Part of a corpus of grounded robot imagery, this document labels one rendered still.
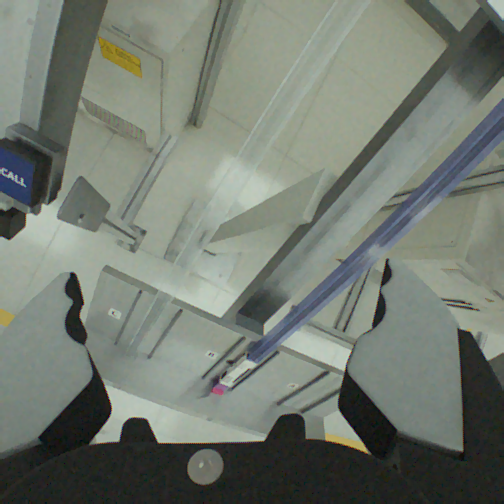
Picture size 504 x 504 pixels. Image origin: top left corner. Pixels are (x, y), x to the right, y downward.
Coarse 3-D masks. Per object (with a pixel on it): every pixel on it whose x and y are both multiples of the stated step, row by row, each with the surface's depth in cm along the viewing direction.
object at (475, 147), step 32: (480, 128) 15; (448, 160) 16; (480, 160) 15; (416, 192) 18; (448, 192) 17; (384, 224) 19; (416, 224) 18; (352, 256) 21; (320, 288) 23; (288, 320) 25; (256, 352) 28
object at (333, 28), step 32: (352, 0) 12; (320, 32) 12; (320, 64) 13; (288, 96) 14; (256, 128) 15; (256, 160) 17; (224, 192) 18; (192, 256) 21; (160, 288) 23; (128, 352) 30
